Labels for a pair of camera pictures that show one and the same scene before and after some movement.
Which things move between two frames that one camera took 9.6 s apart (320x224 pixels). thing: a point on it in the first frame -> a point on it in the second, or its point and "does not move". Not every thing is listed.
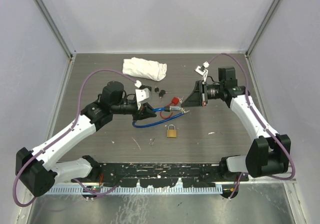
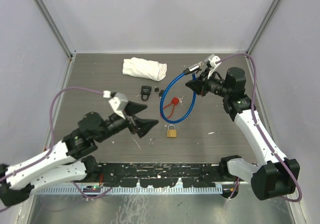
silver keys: x=181 y=99 does not move
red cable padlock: x=174 y=100 does not move
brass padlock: x=171 y=133 does not move
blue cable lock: x=166 y=108 -> x=192 y=69
